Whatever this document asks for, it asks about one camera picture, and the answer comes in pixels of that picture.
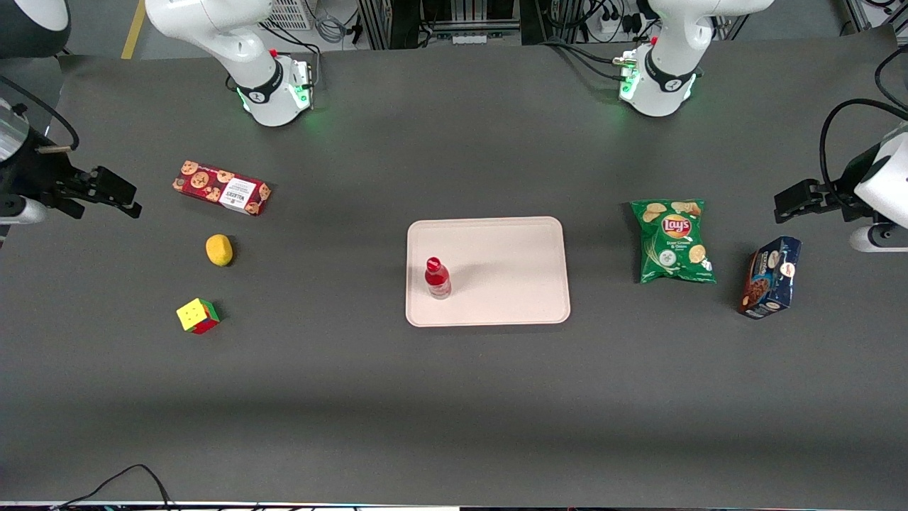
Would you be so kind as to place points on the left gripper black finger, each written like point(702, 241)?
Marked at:
point(794, 197)
point(830, 199)

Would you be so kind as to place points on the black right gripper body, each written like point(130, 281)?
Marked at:
point(37, 174)

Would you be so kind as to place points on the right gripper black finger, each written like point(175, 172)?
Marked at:
point(74, 191)
point(113, 188)

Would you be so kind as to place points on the red coke bottle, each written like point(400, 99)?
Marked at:
point(438, 280)

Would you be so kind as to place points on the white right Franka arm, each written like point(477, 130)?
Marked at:
point(264, 89)

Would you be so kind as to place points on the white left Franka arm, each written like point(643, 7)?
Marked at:
point(660, 78)

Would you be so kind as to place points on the beige plastic tray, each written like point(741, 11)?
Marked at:
point(511, 271)

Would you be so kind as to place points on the dark blue cookie box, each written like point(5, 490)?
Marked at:
point(771, 277)

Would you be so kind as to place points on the red cookie box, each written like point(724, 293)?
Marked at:
point(221, 187)

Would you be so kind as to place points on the yellow lemon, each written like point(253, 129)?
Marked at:
point(218, 250)

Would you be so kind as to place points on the green Lays chips bag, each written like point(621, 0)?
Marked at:
point(674, 241)

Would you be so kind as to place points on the rubik's cube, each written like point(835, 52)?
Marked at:
point(196, 315)

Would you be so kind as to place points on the white perforated box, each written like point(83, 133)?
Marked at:
point(291, 13)

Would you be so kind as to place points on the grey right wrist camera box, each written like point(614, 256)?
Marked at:
point(21, 211)

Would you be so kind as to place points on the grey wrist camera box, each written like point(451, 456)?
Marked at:
point(879, 238)
point(21, 211)

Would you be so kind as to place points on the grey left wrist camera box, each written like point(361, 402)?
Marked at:
point(879, 238)

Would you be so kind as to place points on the black aluminium frame rack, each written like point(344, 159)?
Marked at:
point(397, 21)

